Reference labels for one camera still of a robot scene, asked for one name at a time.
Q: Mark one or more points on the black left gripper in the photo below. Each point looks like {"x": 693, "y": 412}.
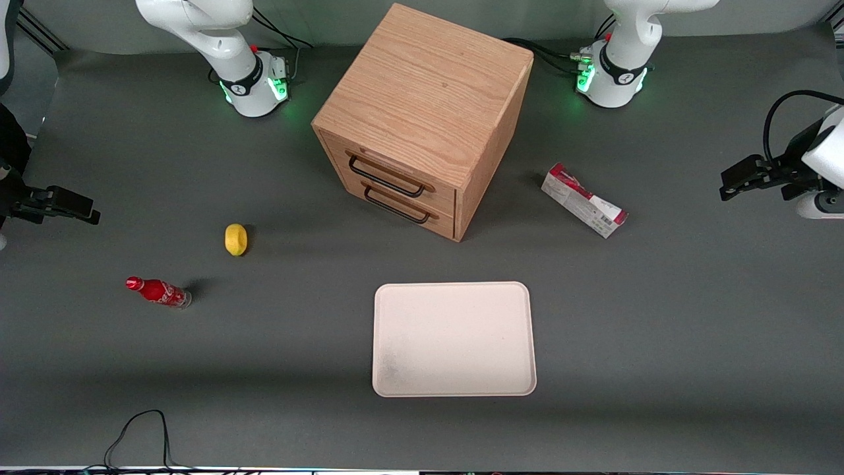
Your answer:
{"x": 786, "y": 167}

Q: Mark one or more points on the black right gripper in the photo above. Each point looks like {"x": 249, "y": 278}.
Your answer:
{"x": 14, "y": 198}

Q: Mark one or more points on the red cookie box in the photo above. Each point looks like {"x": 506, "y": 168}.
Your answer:
{"x": 583, "y": 198}

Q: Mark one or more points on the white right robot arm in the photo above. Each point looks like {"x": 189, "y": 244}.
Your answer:
{"x": 247, "y": 79}

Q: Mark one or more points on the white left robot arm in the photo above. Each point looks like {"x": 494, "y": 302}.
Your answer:
{"x": 616, "y": 86}

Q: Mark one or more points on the beige plastic tray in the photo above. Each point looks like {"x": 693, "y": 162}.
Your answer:
{"x": 453, "y": 340}

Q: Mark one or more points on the red cola bottle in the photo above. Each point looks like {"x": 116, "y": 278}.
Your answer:
{"x": 158, "y": 291}

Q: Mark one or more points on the yellow lemon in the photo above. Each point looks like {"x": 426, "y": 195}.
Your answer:
{"x": 236, "y": 239}

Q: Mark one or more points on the grey table mat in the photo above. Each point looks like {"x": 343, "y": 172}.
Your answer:
{"x": 725, "y": 396}

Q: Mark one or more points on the wooden two-drawer cabinet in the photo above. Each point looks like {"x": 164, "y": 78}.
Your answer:
{"x": 425, "y": 92}

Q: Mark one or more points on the aluminium frame rail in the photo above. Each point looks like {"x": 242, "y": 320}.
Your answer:
{"x": 43, "y": 33}
{"x": 837, "y": 25}

